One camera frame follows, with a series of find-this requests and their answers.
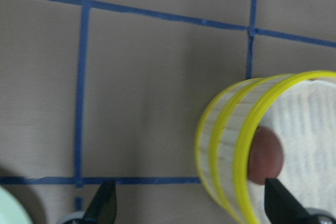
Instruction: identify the yellow steamer layer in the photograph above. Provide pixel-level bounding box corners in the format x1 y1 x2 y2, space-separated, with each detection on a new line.
195 71 335 223
194 78 260 208

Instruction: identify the white steamer liner cloth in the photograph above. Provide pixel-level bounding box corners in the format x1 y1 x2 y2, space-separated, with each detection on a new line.
233 72 335 223

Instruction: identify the yellow steamer bottom layer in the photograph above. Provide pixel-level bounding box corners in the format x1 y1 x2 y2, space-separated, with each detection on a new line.
194 78 260 208

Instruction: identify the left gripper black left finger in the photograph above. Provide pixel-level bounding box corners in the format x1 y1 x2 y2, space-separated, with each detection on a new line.
82 181 117 224

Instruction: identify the brown bun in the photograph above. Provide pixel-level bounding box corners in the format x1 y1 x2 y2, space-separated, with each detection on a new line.
247 126 284 185

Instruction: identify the yellow steamer top layer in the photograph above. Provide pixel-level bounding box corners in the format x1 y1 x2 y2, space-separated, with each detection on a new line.
195 71 335 223

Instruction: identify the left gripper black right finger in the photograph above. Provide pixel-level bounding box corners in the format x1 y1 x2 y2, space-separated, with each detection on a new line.
264 178 315 224

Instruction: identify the light green plate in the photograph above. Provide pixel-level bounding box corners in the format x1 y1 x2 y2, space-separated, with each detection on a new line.
1 187 33 224

